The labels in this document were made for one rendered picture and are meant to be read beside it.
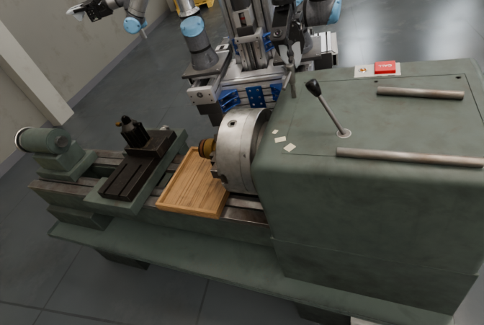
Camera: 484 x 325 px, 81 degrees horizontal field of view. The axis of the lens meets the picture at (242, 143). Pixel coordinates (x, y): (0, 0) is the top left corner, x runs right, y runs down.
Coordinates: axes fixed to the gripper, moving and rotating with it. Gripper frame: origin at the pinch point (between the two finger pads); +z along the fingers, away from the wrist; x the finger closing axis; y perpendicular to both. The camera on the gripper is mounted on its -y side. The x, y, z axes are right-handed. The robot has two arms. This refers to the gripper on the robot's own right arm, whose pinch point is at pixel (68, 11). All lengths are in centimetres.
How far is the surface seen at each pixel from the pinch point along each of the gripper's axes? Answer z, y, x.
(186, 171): -33, 61, -71
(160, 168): -21, 60, -65
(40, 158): 46, 52, -38
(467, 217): -108, 27, -137
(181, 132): -32, 60, -43
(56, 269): 111, 153, -49
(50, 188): 48, 66, -48
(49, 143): 31, 42, -41
